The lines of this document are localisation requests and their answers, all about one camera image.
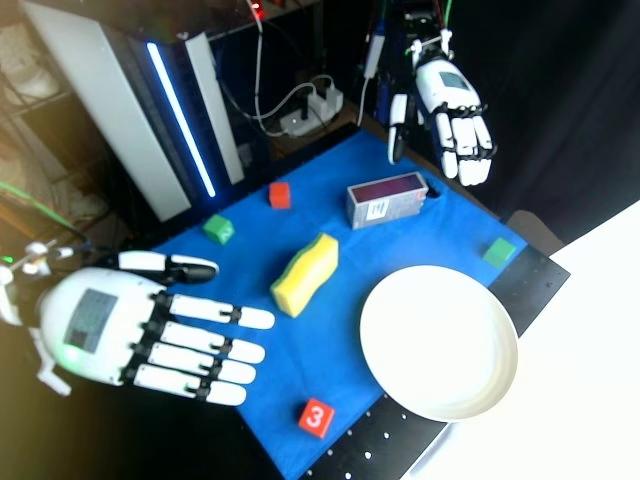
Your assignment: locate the white cable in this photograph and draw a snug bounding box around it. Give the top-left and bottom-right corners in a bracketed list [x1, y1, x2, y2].
[252, 19, 291, 137]

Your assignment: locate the white power strip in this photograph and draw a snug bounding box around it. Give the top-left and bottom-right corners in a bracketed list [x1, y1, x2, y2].
[278, 87, 345, 137]

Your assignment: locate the white tower with blue light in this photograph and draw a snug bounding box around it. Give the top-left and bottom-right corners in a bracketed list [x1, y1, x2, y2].
[19, 0, 246, 224]

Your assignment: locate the plain red block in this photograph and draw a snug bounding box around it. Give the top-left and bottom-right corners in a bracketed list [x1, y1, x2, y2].
[268, 181, 292, 209]

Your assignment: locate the black perforated board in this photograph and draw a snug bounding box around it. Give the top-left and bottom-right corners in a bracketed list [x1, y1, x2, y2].
[299, 244, 571, 480]

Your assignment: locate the brown cardboard piece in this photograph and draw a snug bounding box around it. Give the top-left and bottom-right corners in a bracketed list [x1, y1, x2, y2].
[504, 209, 566, 256]

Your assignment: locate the yellow and green sponge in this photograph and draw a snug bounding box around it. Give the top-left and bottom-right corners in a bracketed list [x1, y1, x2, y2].
[269, 232, 340, 319]

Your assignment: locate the white board panel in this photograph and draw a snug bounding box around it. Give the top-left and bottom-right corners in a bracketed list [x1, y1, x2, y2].
[409, 199, 640, 480]

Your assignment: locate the plain green block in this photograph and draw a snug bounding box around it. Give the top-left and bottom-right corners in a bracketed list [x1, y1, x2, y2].
[482, 237, 517, 267]

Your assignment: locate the purple silver box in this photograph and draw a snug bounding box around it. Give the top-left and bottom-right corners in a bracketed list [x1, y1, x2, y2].
[346, 172, 430, 231]

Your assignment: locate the green block with number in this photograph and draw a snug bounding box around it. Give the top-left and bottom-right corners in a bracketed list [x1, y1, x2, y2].
[202, 214, 236, 246]

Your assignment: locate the green glowing cable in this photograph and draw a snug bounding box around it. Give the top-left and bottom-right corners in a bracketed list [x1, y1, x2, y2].
[0, 180, 81, 239]

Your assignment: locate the blue table cloth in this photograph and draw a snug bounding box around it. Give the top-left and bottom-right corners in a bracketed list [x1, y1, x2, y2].
[152, 130, 530, 480]

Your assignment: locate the round white plate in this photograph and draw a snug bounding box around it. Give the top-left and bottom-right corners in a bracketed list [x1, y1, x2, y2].
[358, 264, 520, 424]

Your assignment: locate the red block with number three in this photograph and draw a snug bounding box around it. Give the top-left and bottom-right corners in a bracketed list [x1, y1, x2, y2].
[297, 397, 336, 440]

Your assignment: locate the white adapter stick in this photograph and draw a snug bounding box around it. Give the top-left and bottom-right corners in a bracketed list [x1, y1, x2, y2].
[357, 28, 387, 126]

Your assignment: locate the grey cable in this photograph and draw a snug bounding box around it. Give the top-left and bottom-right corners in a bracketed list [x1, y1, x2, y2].
[219, 74, 335, 122]

